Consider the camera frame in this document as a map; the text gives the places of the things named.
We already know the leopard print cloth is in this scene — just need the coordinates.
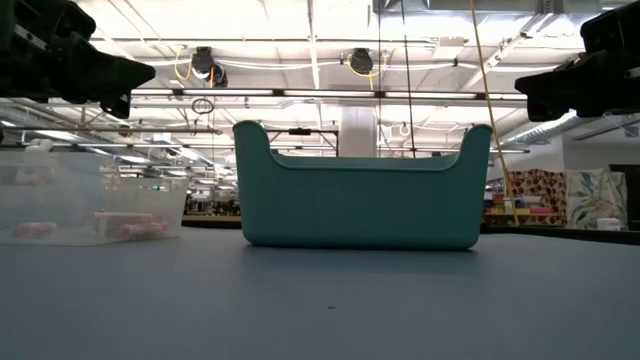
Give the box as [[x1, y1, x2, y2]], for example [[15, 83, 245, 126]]
[[504, 168, 567, 226]]

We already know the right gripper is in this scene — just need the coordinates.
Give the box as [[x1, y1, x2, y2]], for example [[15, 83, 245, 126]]
[[514, 2, 640, 123]]

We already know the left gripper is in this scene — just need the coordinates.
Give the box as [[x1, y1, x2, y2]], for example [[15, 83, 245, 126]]
[[0, 0, 157, 120]]

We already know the teal plastic bin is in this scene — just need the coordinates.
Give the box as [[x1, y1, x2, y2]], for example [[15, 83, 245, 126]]
[[232, 119, 494, 251]]

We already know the long ceiling light rail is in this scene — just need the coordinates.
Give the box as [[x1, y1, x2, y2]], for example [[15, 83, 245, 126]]
[[130, 87, 529, 109]]

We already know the yellow cable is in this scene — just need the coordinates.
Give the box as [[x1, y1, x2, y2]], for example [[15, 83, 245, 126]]
[[467, 0, 522, 229]]

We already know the silver ceiling air duct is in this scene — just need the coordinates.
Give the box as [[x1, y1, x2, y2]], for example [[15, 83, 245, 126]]
[[501, 112, 576, 147]]

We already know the black ceiling cable reel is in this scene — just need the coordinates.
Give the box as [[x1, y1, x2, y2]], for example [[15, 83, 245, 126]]
[[191, 46, 229, 89], [348, 47, 375, 76]]

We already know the wooden workbench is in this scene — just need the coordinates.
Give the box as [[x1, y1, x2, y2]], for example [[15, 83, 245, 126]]
[[182, 214, 243, 224]]

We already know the clear plastic bin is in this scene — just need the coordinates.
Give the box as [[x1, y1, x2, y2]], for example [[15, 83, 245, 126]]
[[0, 149, 190, 246]]

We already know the dark cabinet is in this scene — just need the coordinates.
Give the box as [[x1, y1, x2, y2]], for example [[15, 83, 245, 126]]
[[608, 163, 640, 232]]

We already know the floral print cloth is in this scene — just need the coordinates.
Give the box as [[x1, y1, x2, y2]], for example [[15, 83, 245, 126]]
[[565, 167, 626, 230]]

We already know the black metal frame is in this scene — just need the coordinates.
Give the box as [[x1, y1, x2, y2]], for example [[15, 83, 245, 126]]
[[267, 127, 340, 157]]

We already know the white round pillar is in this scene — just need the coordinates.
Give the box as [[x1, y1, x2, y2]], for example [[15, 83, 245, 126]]
[[339, 105, 379, 159]]

